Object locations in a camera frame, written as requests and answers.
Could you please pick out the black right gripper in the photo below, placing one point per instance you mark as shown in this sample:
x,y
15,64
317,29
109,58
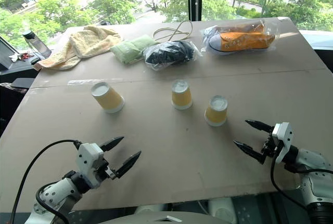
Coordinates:
x,y
269,146

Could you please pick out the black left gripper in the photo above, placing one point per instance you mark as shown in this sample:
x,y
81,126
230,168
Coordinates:
x,y
107,170

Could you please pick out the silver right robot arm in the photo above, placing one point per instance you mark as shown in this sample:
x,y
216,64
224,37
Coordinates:
x,y
312,172

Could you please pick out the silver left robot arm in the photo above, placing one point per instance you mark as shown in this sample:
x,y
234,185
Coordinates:
x,y
56,191

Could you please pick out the grey robot torso top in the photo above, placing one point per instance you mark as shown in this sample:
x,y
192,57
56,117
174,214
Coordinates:
x,y
166,218

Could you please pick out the yellow paper cup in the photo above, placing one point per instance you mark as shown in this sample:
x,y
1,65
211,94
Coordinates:
x,y
216,111
181,95
108,98

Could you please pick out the brown cardboard table cover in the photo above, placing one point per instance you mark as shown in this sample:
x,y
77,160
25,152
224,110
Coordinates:
x,y
166,120

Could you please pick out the bagged orange sneakers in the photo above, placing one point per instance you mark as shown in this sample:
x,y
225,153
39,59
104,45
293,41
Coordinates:
x,y
242,39

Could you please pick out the green folded cloth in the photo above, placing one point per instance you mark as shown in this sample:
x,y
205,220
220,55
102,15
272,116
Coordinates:
x,y
128,50

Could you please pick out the bagged dark cloth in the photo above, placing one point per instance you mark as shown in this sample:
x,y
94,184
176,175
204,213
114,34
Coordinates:
x,y
169,52

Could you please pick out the yellow towel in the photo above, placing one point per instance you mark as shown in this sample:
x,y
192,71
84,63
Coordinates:
x,y
83,44

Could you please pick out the dark side desk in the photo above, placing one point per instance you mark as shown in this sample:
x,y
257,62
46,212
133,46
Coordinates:
x,y
15,65

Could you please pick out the clear water bottle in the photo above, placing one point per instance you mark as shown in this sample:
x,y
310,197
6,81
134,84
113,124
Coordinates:
x,y
36,43

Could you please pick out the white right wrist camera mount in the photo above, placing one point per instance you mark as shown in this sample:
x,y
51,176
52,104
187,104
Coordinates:
x,y
283,137

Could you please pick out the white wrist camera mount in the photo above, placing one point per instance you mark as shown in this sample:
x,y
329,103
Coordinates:
x,y
88,160
283,137

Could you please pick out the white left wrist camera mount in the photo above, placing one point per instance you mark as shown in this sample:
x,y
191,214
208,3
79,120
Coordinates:
x,y
88,160

